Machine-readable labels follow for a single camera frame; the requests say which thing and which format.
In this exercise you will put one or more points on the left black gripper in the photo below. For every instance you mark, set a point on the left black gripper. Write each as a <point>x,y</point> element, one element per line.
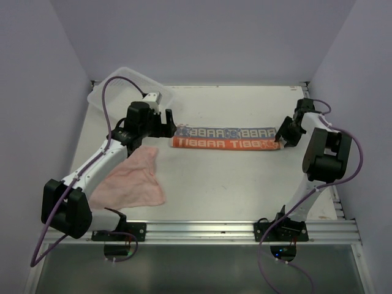
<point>163,130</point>

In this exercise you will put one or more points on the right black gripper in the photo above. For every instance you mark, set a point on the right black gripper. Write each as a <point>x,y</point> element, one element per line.
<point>291,141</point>

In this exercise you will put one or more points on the colourful rabbit print towel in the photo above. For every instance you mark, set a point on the colourful rabbit print towel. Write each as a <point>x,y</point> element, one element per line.
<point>226,138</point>

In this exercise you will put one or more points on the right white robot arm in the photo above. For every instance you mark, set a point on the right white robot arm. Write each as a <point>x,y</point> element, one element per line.
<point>324,162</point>

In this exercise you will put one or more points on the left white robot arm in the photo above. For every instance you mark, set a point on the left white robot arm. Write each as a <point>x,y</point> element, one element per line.
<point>65,204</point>

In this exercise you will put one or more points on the pink towel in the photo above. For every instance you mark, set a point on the pink towel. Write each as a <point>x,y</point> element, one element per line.
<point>130,184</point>

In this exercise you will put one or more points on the translucent plastic basket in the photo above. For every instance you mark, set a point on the translucent plastic basket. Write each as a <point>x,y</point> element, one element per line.
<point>120,93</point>

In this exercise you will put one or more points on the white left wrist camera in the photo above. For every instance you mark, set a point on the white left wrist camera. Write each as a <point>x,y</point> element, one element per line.
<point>153,99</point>

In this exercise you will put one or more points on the aluminium right side rail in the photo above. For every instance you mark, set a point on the aluminium right side rail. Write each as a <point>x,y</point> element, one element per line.
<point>326,157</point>

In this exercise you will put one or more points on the aluminium rail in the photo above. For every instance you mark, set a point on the aluminium rail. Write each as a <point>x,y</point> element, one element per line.
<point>221,232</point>
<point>326,157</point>

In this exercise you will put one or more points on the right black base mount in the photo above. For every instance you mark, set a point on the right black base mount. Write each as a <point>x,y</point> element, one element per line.
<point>286,231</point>

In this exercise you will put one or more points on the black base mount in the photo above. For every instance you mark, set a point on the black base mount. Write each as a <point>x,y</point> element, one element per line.
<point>129,231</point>
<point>286,231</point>

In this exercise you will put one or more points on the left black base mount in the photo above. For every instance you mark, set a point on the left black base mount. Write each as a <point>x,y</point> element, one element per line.
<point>129,231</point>

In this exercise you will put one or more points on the aluminium front rail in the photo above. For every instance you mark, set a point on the aluminium front rail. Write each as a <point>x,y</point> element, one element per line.
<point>221,232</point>

